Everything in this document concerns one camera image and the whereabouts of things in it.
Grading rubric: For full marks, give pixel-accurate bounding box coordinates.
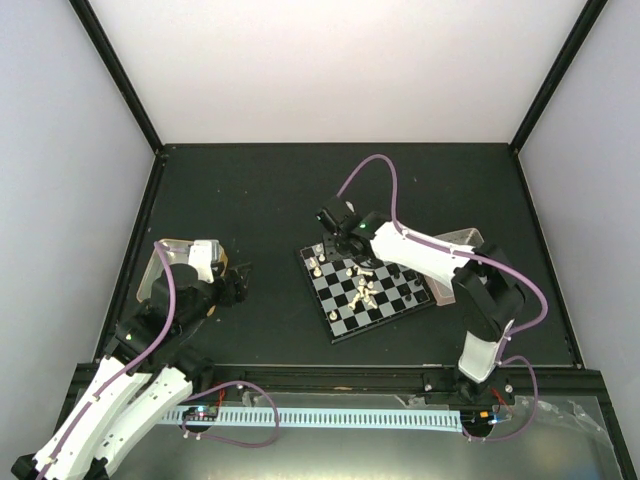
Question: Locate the left controller circuit board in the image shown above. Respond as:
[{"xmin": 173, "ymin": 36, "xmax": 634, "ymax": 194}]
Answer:
[{"xmin": 183, "ymin": 405, "xmax": 218, "ymax": 422}]

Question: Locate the pink metal tray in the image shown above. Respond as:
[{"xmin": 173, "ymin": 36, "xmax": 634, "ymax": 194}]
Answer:
[{"xmin": 425, "ymin": 228, "xmax": 484, "ymax": 306}]

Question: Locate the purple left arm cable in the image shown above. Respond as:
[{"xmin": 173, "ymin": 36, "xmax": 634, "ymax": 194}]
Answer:
[{"xmin": 34, "ymin": 240, "xmax": 281, "ymax": 480}]

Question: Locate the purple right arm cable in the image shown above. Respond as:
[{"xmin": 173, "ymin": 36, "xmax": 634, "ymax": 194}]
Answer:
[{"xmin": 337, "ymin": 154, "xmax": 549, "ymax": 443}]

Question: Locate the gold rimmed metal tin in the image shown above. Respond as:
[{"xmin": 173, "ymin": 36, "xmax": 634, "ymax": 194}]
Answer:
[{"xmin": 136, "ymin": 239, "xmax": 228, "ymax": 320}]

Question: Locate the black chess pieces group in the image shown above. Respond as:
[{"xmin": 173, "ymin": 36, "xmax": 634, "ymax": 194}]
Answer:
[{"xmin": 385, "ymin": 270, "xmax": 432, "ymax": 309}]

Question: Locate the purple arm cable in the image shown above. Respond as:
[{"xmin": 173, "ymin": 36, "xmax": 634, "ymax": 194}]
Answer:
[
  {"xmin": 34, "ymin": 240, "xmax": 281, "ymax": 480},
  {"xmin": 337, "ymin": 154, "xmax": 549, "ymax": 443}
]

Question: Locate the controller circuit board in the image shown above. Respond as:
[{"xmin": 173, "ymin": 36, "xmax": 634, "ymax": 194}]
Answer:
[
  {"xmin": 183, "ymin": 405, "xmax": 218, "ymax": 422},
  {"xmin": 460, "ymin": 410, "xmax": 512, "ymax": 426}
]

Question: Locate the white slotted cable duct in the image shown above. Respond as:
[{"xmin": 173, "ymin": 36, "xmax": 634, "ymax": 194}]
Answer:
[{"xmin": 158, "ymin": 405, "xmax": 462, "ymax": 433}]

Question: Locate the pile of white chess pieces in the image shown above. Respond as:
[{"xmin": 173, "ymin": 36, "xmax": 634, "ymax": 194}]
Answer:
[{"xmin": 346, "ymin": 266, "xmax": 378, "ymax": 310}]

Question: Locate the black grey chess board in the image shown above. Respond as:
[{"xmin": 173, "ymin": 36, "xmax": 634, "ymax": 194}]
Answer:
[{"xmin": 296, "ymin": 243, "xmax": 435, "ymax": 344}]

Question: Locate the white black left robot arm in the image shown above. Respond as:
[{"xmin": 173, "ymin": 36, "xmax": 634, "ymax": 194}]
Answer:
[{"xmin": 11, "ymin": 257, "xmax": 252, "ymax": 479}]

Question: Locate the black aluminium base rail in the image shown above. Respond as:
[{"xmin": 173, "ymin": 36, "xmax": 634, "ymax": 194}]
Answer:
[{"xmin": 213, "ymin": 363, "xmax": 609, "ymax": 401}]

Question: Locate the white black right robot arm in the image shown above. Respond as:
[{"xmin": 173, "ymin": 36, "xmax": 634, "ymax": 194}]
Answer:
[{"xmin": 316, "ymin": 196, "xmax": 525, "ymax": 403}]

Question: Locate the right controller circuit board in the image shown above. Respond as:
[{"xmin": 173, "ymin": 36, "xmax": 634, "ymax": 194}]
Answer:
[{"xmin": 460, "ymin": 410, "xmax": 512, "ymax": 426}]

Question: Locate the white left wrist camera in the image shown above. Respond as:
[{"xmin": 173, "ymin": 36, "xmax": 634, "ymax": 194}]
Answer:
[{"xmin": 188, "ymin": 239, "xmax": 224, "ymax": 283}]

